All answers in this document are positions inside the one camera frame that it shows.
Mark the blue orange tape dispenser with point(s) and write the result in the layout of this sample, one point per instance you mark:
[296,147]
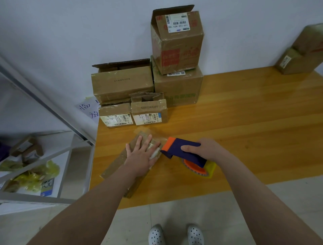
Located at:
[179,149]

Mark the person's right forearm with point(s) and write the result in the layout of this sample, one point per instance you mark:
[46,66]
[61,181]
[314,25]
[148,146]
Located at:
[270,204]

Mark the box barcode label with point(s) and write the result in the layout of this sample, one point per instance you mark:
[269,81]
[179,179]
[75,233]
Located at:
[113,166]

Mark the yellow plastic bag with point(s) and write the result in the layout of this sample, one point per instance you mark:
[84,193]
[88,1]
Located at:
[30,179]

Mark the small open carton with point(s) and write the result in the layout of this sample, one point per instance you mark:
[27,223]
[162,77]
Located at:
[25,146]

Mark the grey metal shelf rack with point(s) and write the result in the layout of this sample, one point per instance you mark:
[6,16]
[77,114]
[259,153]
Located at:
[30,198]

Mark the wooden table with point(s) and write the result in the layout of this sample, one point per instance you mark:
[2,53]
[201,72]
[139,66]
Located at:
[262,116]

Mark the person's right hand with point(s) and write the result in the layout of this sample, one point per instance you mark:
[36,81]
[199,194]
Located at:
[208,150]

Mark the small brown cardboard box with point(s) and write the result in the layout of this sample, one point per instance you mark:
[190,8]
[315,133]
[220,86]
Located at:
[298,63]

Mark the stack of cardboard boxes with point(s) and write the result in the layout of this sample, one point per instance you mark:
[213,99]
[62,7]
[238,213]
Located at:
[121,81]

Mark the person's left forearm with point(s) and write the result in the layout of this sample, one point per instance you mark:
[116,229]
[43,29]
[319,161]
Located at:
[80,214]

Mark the person's left hand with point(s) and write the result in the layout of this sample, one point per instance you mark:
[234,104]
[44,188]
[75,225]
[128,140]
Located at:
[140,160]

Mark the squat red-printed cardboard box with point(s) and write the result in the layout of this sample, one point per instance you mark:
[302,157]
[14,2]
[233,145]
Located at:
[310,39]

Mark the white paper wall sign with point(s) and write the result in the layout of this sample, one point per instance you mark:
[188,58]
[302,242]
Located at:
[88,108]

